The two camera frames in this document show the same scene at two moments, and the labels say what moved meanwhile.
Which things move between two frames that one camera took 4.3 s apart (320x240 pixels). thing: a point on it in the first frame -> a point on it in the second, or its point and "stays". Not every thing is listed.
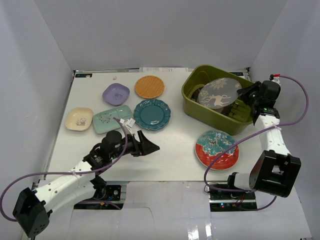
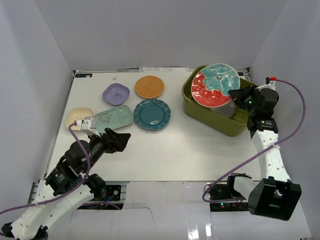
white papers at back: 163,69 stays
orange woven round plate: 149,86 stays
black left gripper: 136,144 -> 110,140
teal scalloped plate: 152,114 stays
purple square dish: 115,94 stays
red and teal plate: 211,144 -> 211,83
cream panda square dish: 79,119 stays
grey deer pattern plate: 219,93 -> 228,110
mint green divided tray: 103,121 stays
